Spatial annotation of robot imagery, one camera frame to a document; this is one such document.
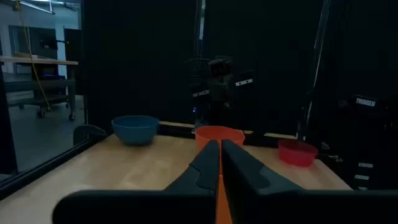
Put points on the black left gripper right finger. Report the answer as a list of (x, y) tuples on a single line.
[(242, 174)]

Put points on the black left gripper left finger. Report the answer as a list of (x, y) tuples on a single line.
[(202, 174)]

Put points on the magenta bowl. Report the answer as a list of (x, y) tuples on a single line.
[(297, 154)]

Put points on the blue bowl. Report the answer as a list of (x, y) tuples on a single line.
[(135, 130)]

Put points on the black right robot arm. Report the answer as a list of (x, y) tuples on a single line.
[(242, 93)]

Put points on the orange cup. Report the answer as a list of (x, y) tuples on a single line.
[(205, 135)]

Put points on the wooden workbench with casters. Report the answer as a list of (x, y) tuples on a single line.
[(37, 60)]

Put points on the white ceiling light tube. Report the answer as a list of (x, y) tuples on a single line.
[(37, 7)]

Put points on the black partition panel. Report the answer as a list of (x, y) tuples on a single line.
[(7, 124)]

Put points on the black enclosure curtain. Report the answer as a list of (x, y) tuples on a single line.
[(140, 62)]

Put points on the grey metal frame strut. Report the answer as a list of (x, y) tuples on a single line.
[(317, 53)]

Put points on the grey frame brace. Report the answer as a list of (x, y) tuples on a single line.
[(87, 130)]

